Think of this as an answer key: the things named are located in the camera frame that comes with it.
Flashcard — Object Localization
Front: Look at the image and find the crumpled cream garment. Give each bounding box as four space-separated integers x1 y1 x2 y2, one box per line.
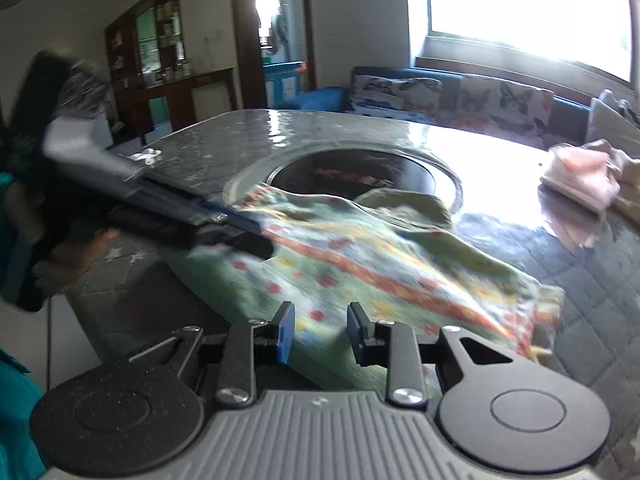
580 139 640 226

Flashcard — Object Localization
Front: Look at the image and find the dark wooden display cabinet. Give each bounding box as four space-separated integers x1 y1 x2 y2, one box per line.
104 0 236 147

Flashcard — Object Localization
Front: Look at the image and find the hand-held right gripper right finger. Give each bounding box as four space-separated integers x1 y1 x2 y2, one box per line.
347 302 517 407

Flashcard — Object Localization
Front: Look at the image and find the butterfly print cushion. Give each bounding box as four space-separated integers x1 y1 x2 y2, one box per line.
350 75 444 124
452 74 556 150

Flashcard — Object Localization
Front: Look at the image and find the floral patchwork garment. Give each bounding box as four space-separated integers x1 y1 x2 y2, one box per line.
165 182 567 391

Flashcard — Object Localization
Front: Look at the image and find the built-in black induction cooktop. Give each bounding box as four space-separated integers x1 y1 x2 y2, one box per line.
222 147 463 217

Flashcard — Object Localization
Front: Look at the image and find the person's teal clothing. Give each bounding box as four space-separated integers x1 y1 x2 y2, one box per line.
0 349 47 480

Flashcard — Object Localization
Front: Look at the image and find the blue sofa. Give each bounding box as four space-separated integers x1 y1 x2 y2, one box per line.
272 65 640 151

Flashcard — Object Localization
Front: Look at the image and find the grey pillow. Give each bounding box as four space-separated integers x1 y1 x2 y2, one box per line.
585 89 640 147

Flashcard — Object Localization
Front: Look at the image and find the blue and white cabinet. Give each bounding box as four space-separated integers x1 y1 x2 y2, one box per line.
262 60 306 109

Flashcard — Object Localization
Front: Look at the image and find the window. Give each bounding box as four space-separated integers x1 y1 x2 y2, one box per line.
425 0 634 84

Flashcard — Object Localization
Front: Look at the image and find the brown wooden door frame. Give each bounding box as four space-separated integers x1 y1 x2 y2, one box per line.
229 0 317 111

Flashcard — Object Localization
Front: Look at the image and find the folded pink garment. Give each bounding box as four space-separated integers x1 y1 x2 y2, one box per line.
540 142 622 214

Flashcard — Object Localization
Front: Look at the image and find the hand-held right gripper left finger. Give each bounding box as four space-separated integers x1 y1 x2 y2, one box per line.
128 302 297 407

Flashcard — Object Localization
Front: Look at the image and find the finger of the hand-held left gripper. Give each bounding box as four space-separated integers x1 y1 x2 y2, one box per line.
140 177 263 236
106 205 276 262

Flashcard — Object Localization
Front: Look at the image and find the person's left hand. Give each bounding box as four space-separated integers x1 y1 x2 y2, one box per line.
30 227 122 302

